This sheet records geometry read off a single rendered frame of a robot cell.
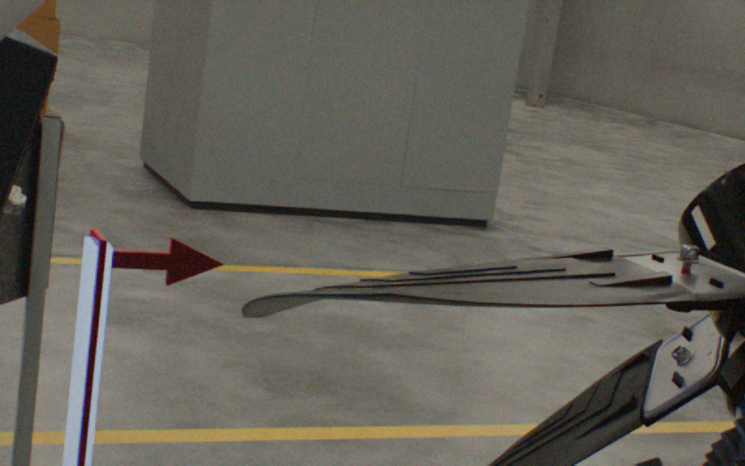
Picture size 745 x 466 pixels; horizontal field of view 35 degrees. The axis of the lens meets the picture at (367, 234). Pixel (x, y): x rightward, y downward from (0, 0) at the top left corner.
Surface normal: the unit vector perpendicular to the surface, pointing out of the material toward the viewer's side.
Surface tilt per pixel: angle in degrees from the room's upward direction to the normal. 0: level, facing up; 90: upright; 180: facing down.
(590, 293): 1
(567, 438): 49
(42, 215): 90
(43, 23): 90
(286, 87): 90
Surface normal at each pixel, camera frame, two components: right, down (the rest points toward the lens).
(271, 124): 0.38, 0.23
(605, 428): -0.68, -0.71
